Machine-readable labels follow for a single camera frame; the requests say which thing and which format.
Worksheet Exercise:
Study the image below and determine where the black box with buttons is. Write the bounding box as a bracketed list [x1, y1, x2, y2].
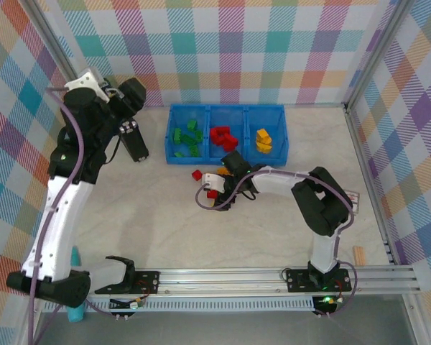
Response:
[99, 75, 150, 163]

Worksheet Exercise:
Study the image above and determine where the playing card box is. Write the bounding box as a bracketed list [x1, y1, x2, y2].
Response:
[346, 190, 361, 216]

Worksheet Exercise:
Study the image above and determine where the small wooden block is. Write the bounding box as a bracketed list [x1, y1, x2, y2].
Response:
[352, 245, 366, 267]

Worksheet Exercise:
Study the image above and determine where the teal foam cylinder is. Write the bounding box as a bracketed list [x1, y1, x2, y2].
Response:
[66, 247, 85, 323]

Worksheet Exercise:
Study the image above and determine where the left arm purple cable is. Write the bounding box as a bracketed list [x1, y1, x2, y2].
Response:
[27, 86, 129, 345]

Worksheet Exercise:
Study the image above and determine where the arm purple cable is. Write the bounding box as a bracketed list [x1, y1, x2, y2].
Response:
[195, 168, 360, 319]
[27, 86, 129, 345]

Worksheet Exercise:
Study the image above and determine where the aluminium base frame rail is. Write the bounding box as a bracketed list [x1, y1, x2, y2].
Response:
[24, 266, 422, 298]

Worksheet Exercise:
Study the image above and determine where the aluminium frame post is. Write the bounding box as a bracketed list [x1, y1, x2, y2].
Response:
[27, 0, 98, 116]
[343, 0, 416, 114]

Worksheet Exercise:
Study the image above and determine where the white slotted cable duct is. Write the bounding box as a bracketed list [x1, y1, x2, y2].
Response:
[42, 296, 315, 313]

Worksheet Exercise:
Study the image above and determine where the aluminium side frame rail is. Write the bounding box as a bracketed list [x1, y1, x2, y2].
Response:
[344, 106, 403, 267]

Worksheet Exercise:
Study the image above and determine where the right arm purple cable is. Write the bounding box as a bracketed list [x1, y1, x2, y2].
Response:
[195, 168, 360, 319]

